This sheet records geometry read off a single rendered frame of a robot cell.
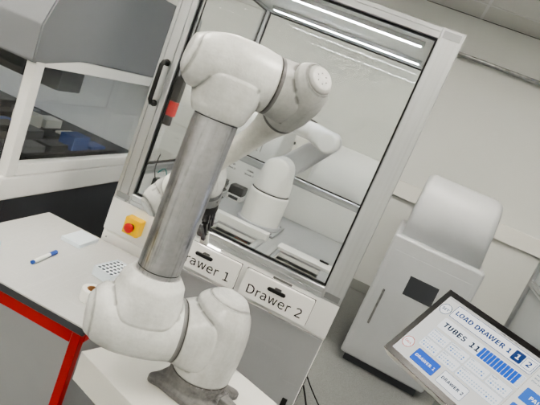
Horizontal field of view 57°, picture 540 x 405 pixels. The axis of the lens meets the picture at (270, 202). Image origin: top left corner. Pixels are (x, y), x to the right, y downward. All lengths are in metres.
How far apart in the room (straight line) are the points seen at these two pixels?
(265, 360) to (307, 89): 1.28
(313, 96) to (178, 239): 0.42
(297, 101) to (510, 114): 4.10
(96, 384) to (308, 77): 0.87
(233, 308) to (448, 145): 4.02
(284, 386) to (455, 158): 3.39
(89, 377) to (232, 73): 0.80
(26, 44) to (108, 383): 1.27
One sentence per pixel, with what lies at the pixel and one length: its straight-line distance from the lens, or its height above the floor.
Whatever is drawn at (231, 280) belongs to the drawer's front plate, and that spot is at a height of 0.85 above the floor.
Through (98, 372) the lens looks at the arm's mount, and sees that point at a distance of 1.33.
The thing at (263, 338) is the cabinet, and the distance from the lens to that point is 2.05.
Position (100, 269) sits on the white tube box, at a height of 0.80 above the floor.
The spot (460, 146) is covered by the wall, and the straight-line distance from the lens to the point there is 5.03.
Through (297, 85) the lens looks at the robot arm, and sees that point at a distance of 1.08.
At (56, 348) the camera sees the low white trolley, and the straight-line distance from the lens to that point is 1.71.
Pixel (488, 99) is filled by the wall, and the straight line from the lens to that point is 5.07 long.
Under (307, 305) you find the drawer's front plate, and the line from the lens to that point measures 1.94.
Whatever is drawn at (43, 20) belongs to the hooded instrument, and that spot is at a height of 1.51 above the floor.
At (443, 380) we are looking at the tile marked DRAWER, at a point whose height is 1.00.
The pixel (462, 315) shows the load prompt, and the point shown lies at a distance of 1.79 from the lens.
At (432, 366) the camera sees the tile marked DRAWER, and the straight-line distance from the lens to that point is 1.70.
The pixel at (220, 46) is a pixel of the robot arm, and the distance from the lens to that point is 1.05.
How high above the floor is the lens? 1.62
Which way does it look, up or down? 13 degrees down
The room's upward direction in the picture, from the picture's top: 22 degrees clockwise
